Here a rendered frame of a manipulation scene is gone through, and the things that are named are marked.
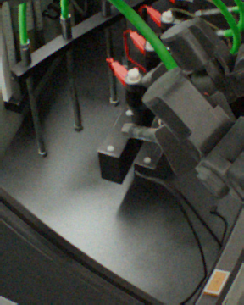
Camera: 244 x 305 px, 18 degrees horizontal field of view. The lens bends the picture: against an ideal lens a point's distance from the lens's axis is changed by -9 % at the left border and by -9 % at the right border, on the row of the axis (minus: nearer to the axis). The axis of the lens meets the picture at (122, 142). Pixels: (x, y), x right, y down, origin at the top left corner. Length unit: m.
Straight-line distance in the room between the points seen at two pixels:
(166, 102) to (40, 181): 0.71
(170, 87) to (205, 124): 0.05
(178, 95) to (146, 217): 0.64
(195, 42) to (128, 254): 0.51
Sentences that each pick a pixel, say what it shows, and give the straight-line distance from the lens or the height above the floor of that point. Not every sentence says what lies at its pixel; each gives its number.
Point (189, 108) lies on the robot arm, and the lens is 0.83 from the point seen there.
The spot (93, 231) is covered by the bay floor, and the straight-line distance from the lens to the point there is 1.44.
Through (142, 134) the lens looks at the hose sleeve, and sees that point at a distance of 1.13.
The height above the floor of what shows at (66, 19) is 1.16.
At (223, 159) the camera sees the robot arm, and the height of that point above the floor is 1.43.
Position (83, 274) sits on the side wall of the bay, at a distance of 1.06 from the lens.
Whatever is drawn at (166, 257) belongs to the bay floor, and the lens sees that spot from 1.40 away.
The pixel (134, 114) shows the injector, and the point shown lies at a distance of 1.30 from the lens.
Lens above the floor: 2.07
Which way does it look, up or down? 54 degrees down
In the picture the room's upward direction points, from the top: 5 degrees counter-clockwise
